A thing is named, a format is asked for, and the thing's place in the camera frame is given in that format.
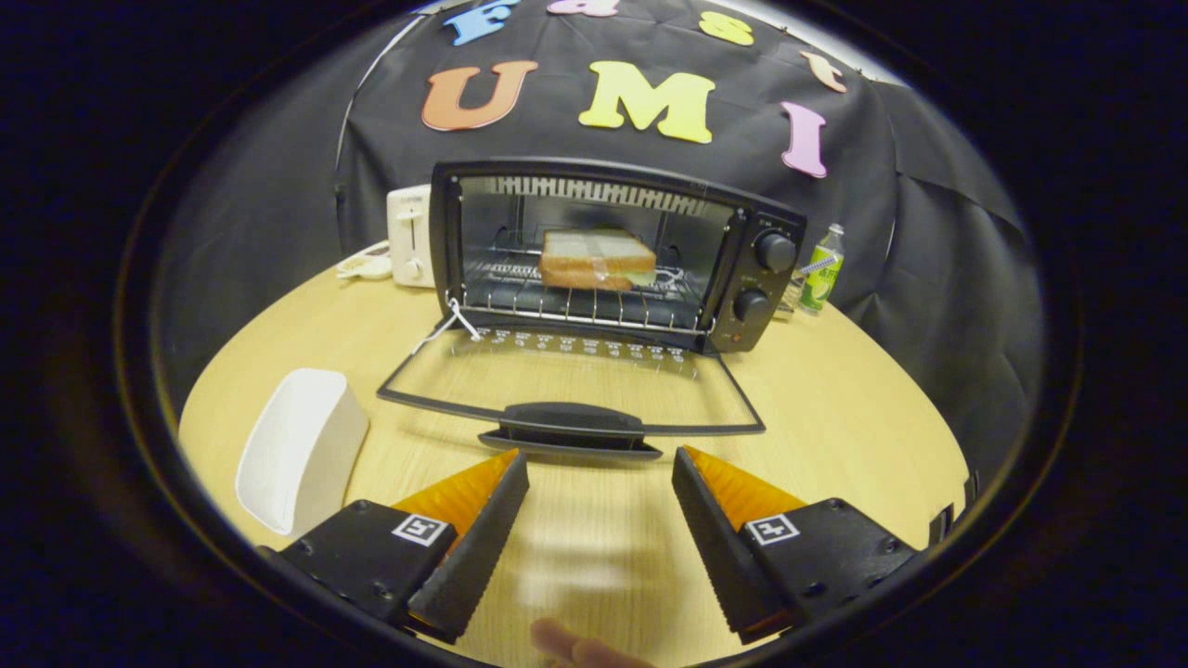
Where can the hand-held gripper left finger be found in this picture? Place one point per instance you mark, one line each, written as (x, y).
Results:
(483, 547)

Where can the white pop-up toaster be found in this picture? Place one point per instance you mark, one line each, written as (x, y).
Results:
(408, 241)

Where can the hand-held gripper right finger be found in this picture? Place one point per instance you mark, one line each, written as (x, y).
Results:
(724, 547)

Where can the black toaster oven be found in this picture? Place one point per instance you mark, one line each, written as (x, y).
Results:
(742, 269)

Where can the green drink bottle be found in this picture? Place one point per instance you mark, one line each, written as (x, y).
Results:
(821, 278)

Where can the white rectangular tray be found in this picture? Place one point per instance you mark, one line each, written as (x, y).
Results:
(297, 445)

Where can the black table clamp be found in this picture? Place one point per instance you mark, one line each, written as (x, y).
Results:
(942, 524)

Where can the black backdrop cloth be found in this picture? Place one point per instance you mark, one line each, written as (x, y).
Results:
(371, 158)

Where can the toasted sandwich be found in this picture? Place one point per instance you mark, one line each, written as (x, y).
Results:
(594, 255)

